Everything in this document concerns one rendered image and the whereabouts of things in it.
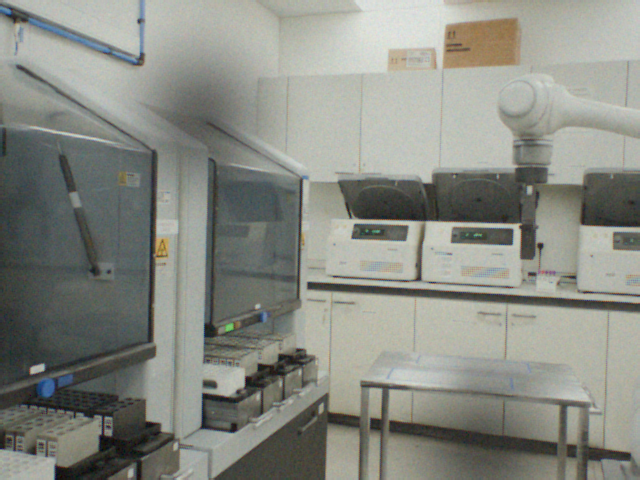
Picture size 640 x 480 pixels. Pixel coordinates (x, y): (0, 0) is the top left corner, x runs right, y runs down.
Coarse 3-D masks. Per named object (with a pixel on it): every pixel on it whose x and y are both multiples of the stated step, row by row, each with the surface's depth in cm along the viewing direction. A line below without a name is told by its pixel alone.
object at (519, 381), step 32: (384, 352) 224; (416, 352) 226; (384, 384) 184; (416, 384) 182; (448, 384) 184; (480, 384) 185; (512, 384) 186; (544, 384) 187; (576, 384) 189; (384, 416) 227; (384, 448) 227
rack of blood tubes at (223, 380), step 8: (208, 368) 175; (216, 368) 176; (224, 368) 175; (232, 368) 176; (240, 368) 175; (208, 376) 168; (216, 376) 167; (224, 376) 167; (232, 376) 168; (240, 376) 173; (208, 384) 179; (216, 384) 178; (224, 384) 167; (232, 384) 169; (240, 384) 173; (208, 392) 168; (216, 392) 167; (224, 392) 167; (232, 392) 169
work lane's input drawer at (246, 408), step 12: (204, 396) 168; (216, 396) 167; (228, 396) 166; (240, 396) 166; (252, 396) 171; (204, 408) 167; (216, 408) 166; (228, 408) 165; (240, 408) 165; (252, 408) 172; (216, 420) 166; (228, 420) 165; (240, 420) 165; (252, 420) 169; (264, 420) 169
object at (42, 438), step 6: (72, 420) 124; (78, 420) 125; (84, 420) 125; (60, 426) 121; (66, 426) 121; (42, 432) 117; (48, 432) 118; (54, 432) 117; (42, 438) 116; (42, 444) 116; (42, 450) 116; (42, 456) 116
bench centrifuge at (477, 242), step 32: (448, 192) 410; (480, 192) 405; (512, 192) 399; (448, 224) 388; (480, 224) 383; (512, 224) 378; (448, 256) 381; (480, 256) 375; (512, 256) 370; (512, 288) 374
